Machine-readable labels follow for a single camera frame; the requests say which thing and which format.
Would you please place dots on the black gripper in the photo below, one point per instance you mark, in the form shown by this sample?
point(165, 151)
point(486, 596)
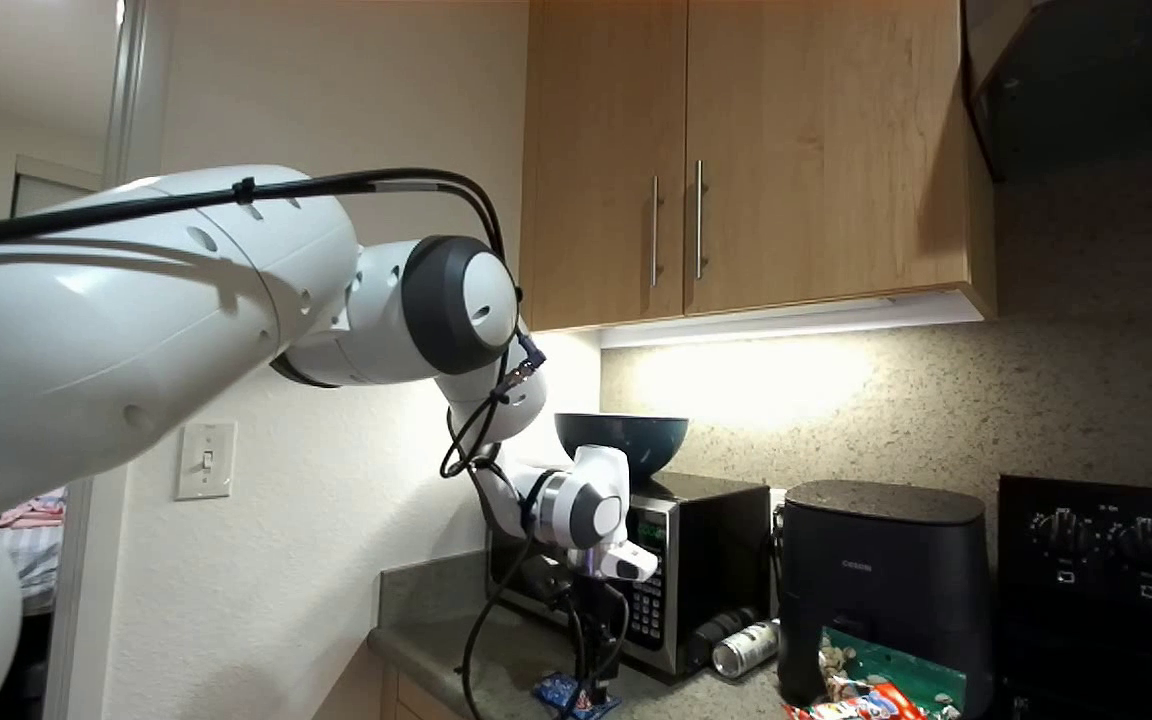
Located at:
point(599, 609)

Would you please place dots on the blue KitKat sachet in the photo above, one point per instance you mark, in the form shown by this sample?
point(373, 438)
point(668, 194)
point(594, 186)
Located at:
point(568, 701)

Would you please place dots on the red snack sachet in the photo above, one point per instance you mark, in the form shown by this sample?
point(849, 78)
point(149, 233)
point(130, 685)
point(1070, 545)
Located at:
point(865, 701)

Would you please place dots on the green pistachio sachet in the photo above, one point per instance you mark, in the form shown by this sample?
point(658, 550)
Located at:
point(938, 691)

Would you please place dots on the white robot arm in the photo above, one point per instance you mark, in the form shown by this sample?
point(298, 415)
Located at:
point(130, 309)

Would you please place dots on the blue bowl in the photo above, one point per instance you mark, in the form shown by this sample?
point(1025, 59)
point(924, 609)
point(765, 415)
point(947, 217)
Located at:
point(650, 443)

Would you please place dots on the black steel microwave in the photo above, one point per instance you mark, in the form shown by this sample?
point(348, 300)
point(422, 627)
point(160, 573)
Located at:
point(713, 573)

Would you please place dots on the small metal can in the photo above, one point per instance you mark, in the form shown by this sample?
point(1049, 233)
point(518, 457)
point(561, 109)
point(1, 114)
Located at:
point(747, 649)

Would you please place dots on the wooden base cabinet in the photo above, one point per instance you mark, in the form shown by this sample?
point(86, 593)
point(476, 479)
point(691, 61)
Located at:
point(412, 699)

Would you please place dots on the black air fryer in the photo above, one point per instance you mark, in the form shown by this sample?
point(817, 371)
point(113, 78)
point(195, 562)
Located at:
point(884, 562)

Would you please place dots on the wooden cabinet right door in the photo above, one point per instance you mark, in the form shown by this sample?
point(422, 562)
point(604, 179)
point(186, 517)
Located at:
point(828, 153)

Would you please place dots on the wooden cabinet door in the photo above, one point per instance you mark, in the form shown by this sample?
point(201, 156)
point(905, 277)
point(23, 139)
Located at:
point(828, 153)
point(604, 160)

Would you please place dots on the black electric stove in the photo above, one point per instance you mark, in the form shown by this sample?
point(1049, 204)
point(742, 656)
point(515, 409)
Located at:
point(1075, 601)

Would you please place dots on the wooden cabinet left door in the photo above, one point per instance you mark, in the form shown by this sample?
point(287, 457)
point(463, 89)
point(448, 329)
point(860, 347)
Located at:
point(604, 160)

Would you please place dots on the bed with striped bedding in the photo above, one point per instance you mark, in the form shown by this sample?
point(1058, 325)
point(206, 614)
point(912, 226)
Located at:
point(32, 538)

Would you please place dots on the range hood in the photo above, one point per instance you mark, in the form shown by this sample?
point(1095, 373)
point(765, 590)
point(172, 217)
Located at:
point(1058, 80)

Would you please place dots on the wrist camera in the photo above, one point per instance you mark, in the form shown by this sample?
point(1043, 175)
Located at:
point(631, 562)

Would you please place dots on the white light switch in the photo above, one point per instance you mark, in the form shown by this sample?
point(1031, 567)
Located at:
point(206, 460)

